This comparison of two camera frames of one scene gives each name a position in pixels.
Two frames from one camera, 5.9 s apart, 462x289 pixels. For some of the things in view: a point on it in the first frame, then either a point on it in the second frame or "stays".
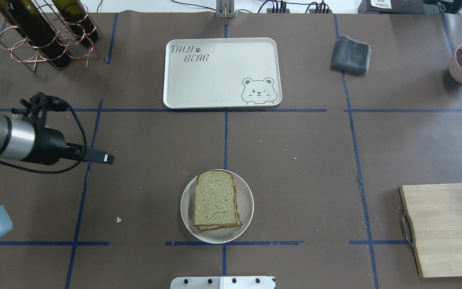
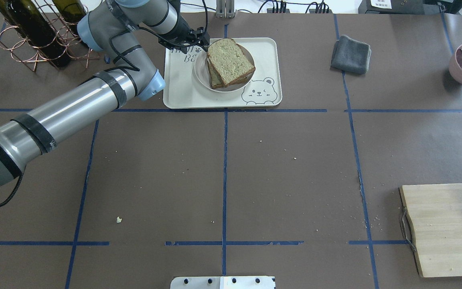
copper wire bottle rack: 65,31 stays
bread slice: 215,199 to 229,61
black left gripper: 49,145 to 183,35
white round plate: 245,209 to 202,73
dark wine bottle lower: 73,13 stays
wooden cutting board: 450,222 stays
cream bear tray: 215,73 stays
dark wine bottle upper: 29,22 stays
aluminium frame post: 225,9 stays
